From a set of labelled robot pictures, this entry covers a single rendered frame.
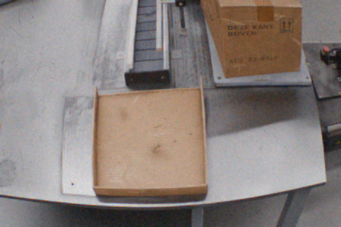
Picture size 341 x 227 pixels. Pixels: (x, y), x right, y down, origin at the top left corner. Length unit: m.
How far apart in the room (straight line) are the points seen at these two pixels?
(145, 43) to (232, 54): 0.25
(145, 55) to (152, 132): 0.20
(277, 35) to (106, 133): 0.49
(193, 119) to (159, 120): 0.08
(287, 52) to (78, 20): 0.68
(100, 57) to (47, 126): 0.27
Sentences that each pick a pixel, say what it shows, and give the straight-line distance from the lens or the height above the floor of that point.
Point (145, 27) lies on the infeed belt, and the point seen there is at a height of 0.88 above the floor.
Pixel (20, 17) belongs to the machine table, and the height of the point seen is 0.83.
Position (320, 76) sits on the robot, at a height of 0.26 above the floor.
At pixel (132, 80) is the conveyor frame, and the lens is 1.51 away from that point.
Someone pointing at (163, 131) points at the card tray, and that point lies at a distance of 1.43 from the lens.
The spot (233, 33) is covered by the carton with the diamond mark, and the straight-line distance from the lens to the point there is 1.38.
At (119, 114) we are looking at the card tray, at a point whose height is 0.83.
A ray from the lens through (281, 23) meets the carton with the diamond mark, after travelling 1.38.
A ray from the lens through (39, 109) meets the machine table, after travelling 1.54.
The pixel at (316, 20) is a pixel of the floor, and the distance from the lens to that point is 3.04.
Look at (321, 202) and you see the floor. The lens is 2.29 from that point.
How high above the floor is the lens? 1.99
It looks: 52 degrees down
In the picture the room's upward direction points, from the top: 6 degrees counter-clockwise
